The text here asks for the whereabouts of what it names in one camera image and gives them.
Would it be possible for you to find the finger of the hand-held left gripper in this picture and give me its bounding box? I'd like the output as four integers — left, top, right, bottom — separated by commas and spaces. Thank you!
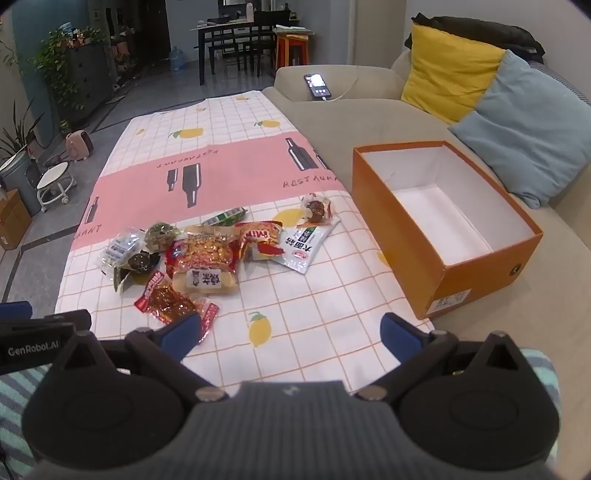
0, 301, 32, 320
28, 309, 93, 331

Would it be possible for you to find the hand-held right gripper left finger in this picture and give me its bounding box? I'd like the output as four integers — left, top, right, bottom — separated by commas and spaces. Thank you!
44, 313, 229, 403

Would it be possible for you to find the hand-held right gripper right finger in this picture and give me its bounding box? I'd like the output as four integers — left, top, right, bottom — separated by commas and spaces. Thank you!
355, 312, 537, 403

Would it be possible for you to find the plain red snack packet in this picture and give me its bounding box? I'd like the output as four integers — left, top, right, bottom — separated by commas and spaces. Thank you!
164, 240, 186, 278

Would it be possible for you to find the large clear yellow snack packet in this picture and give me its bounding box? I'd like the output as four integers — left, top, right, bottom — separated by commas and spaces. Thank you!
172, 226, 241, 298

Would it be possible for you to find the clear biscuit packet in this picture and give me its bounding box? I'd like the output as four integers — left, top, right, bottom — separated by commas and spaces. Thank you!
96, 231, 148, 271

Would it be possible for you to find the orange cardboard box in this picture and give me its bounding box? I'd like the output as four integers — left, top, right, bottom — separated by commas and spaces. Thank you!
352, 141, 544, 320

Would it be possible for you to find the teal striped cloth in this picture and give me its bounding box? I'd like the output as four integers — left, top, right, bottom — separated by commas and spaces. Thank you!
0, 350, 563, 467

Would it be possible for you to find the round dark snack packet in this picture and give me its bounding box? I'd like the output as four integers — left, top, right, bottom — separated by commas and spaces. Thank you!
111, 251, 163, 294

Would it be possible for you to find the brown cardboard box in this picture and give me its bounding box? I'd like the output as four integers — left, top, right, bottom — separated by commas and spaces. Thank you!
0, 188, 34, 251

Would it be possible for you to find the round green snack packet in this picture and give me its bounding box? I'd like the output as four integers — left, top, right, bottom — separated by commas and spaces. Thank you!
144, 222, 179, 252

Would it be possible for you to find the red and yellow snack packet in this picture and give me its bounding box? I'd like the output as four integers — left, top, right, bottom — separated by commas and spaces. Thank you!
235, 220, 284, 263

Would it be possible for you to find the grey bin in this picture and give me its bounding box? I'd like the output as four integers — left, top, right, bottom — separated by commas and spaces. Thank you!
0, 151, 43, 217

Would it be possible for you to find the white snack packet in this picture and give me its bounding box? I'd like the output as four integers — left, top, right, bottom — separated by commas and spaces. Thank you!
270, 215, 341, 275

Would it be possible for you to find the white rolling stool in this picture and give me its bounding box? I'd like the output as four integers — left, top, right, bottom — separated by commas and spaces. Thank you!
36, 161, 75, 213

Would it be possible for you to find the clear packet of brown snack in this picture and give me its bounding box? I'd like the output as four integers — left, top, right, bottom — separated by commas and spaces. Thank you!
299, 194, 334, 227

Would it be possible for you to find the long-leaved potted plant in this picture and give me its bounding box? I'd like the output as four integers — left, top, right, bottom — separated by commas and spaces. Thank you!
0, 99, 44, 164

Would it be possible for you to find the pink heater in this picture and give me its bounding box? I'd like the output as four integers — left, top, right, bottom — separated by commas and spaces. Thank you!
65, 130, 94, 162

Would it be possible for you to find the pink checked printed tablecloth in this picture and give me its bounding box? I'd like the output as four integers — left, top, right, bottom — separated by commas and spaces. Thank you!
54, 90, 437, 389

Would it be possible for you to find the beige sofa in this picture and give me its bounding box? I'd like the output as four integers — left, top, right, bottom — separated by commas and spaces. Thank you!
261, 48, 591, 462

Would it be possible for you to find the light blue pillow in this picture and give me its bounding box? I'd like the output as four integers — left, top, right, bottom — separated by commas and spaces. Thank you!
448, 50, 591, 209

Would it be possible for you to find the dark cabinet with ivy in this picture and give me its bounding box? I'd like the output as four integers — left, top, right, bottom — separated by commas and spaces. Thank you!
28, 25, 108, 109

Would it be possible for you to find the black smartphone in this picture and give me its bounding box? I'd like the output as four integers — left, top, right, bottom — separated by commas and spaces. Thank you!
303, 73, 333, 100

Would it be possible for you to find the yellow pillow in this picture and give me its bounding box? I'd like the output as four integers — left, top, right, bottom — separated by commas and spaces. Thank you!
401, 23, 507, 125

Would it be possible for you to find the black dining chair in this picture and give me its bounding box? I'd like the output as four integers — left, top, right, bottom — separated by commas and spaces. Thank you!
208, 25, 279, 78

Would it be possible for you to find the orange stool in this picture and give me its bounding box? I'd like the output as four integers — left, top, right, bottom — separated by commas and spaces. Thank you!
276, 34, 309, 71

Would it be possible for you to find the black dining table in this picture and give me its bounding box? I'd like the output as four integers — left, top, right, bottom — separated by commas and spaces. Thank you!
191, 17, 315, 86

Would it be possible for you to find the dark cloth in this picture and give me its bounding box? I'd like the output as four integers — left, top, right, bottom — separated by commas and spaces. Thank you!
405, 13, 546, 65

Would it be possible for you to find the white charging cable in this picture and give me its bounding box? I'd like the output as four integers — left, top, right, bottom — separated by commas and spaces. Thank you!
323, 76, 362, 101

